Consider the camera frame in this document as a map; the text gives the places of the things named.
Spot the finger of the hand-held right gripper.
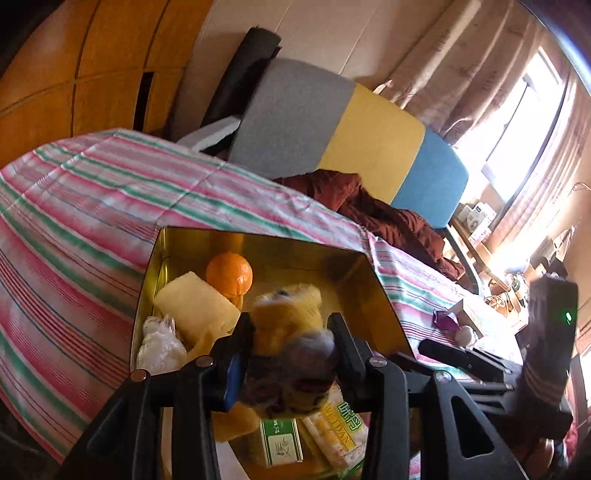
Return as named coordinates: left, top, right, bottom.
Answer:
left=462, top=384, right=508, bottom=417
left=418, top=339, right=522, bottom=376

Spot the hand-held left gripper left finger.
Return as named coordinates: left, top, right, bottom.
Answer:
left=53, top=313, right=256, bottom=480

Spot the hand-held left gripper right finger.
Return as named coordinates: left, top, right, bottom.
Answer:
left=327, top=313, right=527, bottom=480

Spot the yellow plush toy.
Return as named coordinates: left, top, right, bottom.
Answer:
left=215, top=282, right=340, bottom=441

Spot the yellow snack packet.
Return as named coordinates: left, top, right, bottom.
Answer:
left=302, top=392, right=370, bottom=472

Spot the small green box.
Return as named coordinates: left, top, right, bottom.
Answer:
left=259, top=415, right=304, bottom=464

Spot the white plastic bag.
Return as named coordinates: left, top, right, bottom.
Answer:
left=136, top=315, right=188, bottom=372

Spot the yellow sponge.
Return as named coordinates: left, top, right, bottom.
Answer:
left=152, top=272, right=242, bottom=344

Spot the orange fruit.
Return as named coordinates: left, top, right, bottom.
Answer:
left=205, top=252, right=254, bottom=298

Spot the gold metal tin box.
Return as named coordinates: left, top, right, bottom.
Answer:
left=129, top=226, right=416, bottom=480

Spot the pale tissue box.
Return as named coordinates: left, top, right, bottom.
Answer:
left=455, top=300, right=486, bottom=337

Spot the wooden bedside table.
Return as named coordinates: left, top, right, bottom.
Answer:
left=455, top=217, right=550, bottom=319

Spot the white box on bedside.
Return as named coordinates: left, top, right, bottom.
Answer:
left=462, top=203, right=492, bottom=238

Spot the dark red blanket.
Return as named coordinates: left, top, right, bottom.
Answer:
left=274, top=170, right=467, bottom=282

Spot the beige patterned curtain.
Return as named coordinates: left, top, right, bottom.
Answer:
left=372, top=0, right=546, bottom=148
left=489, top=69, right=591, bottom=259

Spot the striped pink green bedsheet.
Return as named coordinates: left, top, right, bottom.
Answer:
left=0, top=129, right=522, bottom=480

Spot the window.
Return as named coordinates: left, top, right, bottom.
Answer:
left=480, top=51, right=568, bottom=204

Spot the grey yellow blue chair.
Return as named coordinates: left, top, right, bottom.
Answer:
left=229, top=58, right=469, bottom=229

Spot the white foam board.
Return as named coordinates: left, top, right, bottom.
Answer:
left=178, top=116, right=242, bottom=153

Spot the black rolled mat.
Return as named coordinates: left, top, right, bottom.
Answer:
left=201, top=28, right=282, bottom=130

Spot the wooden wardrobe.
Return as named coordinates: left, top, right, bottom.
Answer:
left=0, top=0, right=215, bottom=155

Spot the metal bed rail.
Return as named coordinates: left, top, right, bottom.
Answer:
left=443, top=226, right=483, bottom=296

